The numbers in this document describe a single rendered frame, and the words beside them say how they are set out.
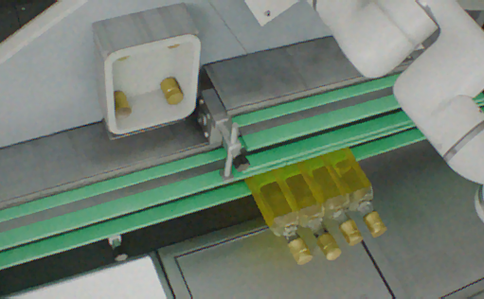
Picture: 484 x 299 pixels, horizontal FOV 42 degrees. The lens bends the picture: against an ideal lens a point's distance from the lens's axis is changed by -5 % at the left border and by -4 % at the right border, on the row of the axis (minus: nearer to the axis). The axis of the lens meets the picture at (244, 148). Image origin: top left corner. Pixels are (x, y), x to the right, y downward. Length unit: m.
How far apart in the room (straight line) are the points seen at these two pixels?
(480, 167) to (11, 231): 0.84
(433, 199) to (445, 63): 0.81
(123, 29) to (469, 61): 0.59
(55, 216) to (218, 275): 0.37
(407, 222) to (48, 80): 0.89
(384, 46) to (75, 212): 0.67
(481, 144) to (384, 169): 0.80
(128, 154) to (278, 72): 0.35
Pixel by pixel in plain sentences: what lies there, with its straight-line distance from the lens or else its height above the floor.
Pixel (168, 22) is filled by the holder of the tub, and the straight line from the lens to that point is 1.17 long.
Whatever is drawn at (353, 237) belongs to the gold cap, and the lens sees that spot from 1.33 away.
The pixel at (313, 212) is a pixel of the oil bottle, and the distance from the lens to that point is 1.33.
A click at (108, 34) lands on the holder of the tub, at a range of 1.15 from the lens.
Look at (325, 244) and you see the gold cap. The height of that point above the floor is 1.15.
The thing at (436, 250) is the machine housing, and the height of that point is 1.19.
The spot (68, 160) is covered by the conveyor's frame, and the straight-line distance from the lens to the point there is 1.32.
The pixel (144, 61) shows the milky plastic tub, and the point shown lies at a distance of 1.26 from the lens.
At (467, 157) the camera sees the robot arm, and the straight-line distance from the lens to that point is 0.89.
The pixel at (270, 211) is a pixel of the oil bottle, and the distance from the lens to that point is 1.32.
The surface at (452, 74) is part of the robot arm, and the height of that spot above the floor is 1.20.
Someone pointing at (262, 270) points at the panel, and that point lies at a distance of 1.42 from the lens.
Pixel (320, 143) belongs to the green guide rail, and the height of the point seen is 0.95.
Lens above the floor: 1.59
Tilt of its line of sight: 30 degrees down
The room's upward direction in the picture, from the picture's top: 153 degrees clockwise
